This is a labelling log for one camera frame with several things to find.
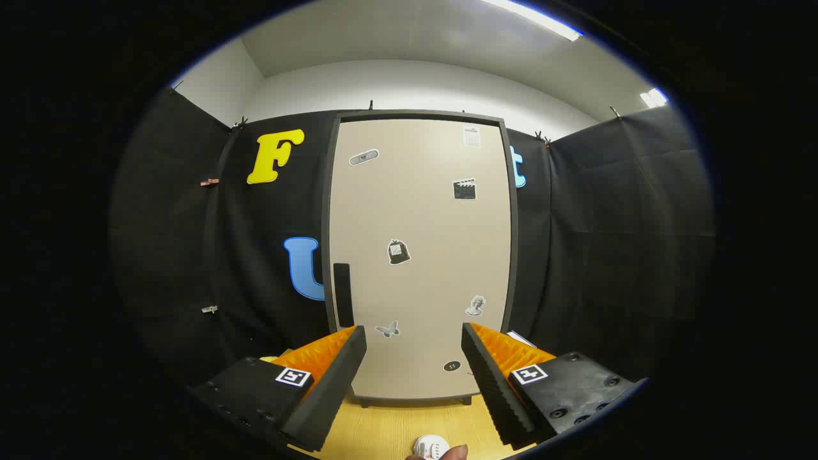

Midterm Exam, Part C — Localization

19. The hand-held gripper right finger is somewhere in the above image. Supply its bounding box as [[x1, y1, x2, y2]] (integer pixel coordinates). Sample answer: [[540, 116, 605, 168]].
[[461, 323, 646, 449]]

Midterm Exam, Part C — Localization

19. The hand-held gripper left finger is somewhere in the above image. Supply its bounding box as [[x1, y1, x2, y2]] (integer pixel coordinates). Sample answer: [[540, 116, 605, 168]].
[[192, 325, 367, 453]]

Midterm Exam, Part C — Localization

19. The white shoe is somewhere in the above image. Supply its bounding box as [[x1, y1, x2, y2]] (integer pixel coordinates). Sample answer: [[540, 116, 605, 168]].
[[413, 435, 450, 460]]

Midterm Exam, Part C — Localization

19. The black door handle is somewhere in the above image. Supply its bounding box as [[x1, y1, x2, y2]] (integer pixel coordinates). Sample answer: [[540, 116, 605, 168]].
[[333, 263, 355, 328]]

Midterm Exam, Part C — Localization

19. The grey shoe cabinet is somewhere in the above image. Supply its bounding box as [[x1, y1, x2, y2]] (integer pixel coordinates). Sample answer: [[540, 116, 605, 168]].
[[323, 110, 520, 408]]

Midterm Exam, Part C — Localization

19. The beige shoe cabinet door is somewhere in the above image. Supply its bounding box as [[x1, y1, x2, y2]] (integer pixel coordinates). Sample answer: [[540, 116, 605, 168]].
[[329, 118, 512, 402]]

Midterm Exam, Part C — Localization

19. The black backdrop cloth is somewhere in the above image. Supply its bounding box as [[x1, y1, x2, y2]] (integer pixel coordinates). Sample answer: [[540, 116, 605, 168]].
[[109, 86, 715, 390]]

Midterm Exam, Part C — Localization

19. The long ceiling light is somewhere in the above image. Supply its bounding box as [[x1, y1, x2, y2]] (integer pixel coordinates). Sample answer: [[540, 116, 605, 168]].
[[482, 0, 582, 42]]

